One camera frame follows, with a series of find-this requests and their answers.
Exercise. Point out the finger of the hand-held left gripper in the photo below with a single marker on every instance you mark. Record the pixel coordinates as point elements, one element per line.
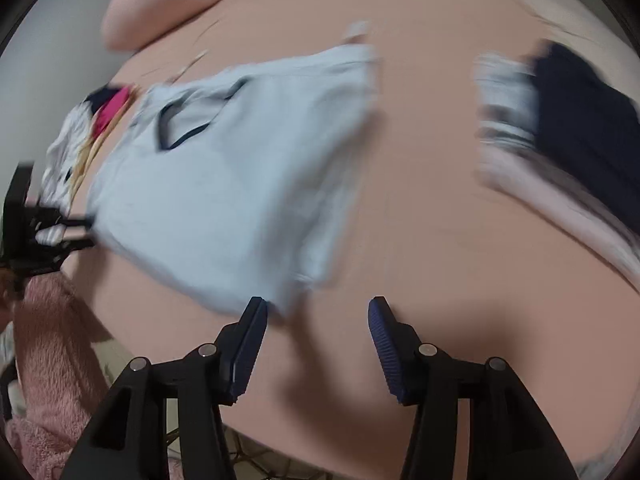
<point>17,195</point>
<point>65,247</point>

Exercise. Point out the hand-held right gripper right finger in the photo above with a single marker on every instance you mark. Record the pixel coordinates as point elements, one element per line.
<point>385,350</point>

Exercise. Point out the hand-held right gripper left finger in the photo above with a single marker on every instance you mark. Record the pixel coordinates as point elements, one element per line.
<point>250,345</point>

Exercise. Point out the light blue shirt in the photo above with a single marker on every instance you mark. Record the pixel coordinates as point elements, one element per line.
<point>225,185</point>

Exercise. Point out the pile of unfolded clothes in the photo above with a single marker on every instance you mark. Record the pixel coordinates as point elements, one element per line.
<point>87,160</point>

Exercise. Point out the person's left hand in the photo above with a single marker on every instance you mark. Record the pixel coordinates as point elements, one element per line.
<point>7,290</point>

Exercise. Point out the magenta garment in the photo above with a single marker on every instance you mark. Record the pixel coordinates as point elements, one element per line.
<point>112,110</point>

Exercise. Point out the black garment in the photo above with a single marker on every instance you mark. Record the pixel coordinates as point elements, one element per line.
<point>100,95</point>

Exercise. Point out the bed with pink sheet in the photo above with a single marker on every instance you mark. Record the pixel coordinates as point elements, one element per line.
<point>425,210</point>

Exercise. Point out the folded pink printed garment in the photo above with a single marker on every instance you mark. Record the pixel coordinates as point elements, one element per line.
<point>540,195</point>

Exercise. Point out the rolled pink quilt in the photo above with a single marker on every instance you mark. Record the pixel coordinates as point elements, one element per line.
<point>145,15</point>

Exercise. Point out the folded navy garment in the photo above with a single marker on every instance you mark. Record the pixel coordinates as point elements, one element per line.
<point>580,125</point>

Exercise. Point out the large beige dotted pillow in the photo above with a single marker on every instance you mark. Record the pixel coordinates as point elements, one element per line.
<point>575,5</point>

